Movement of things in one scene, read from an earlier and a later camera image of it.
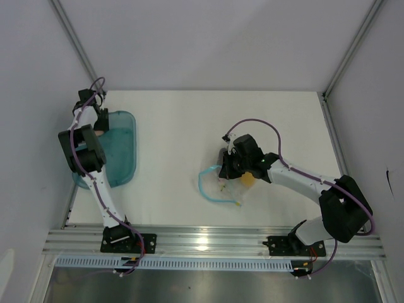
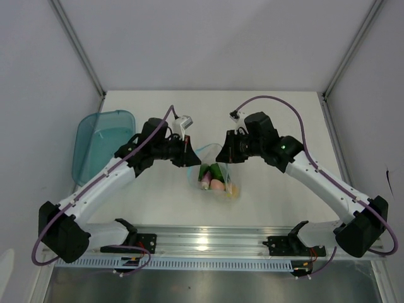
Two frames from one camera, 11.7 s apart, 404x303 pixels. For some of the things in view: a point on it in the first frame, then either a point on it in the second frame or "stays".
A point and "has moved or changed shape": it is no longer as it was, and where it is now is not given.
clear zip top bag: x=230 y=190 has moved or changed shape
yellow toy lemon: x=248 y=179 → x=235 y=192
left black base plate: x=128 y=243 stays
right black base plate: x=292 y=245 stays
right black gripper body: x=235 y=166 → x=245 y=147
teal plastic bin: x=118 y=146 stays
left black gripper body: x=102 y=124 → x=173 y=150
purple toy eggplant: x=222 y=182 → x=206 y=179
